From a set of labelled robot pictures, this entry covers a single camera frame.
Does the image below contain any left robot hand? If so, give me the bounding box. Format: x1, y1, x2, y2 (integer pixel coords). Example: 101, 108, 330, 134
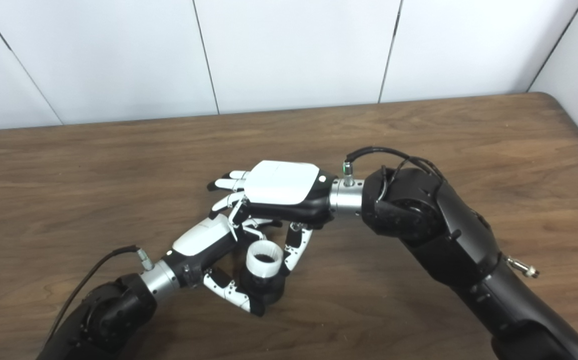
161, 212, 289, 317

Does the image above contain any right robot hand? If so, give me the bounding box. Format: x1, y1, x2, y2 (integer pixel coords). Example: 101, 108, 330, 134
207, 160, 338, 277

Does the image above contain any white ring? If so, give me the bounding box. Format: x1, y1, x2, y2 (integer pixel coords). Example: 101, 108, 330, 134
246, 240, 284, 278

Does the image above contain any round black part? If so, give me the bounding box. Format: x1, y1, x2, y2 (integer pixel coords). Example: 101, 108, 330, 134
239, 267, 287, 306

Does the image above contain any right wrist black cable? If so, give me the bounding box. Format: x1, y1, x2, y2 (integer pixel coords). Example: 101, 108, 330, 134
344, 146, 540, 279

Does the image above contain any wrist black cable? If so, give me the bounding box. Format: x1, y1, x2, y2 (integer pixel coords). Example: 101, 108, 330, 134
344, 146, 540, 279
44, 245, 154, 351

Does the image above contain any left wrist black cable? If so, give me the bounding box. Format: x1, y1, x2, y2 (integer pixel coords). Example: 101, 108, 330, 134
44, 245, 154, 351

